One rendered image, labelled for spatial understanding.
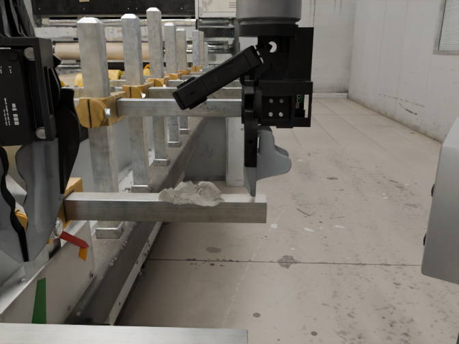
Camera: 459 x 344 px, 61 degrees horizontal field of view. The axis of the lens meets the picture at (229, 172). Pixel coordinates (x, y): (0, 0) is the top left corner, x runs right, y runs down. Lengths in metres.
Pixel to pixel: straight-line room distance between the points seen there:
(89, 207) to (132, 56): 0.50
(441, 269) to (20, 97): 0.27
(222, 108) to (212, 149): 2.49
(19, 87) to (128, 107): 0.55
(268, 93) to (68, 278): 0.36
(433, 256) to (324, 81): 9.22
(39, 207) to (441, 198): 0.24
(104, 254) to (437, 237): 0.58
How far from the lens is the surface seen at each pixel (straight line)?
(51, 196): 0.30
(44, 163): 0.28
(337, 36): 9.50
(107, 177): 0.76
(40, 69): 0.22
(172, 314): 1.75
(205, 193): 0.51
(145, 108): 0.75
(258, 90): 0.46
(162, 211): 0.53
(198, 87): 0.48
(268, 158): 0.49
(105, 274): 0.70
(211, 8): 2.99
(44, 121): 0.22
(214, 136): 3.19
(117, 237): 0.80
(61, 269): 0.57
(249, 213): 0.52
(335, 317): 1.78
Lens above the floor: 1.05
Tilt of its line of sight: 17 degrees down
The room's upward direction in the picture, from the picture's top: straight up
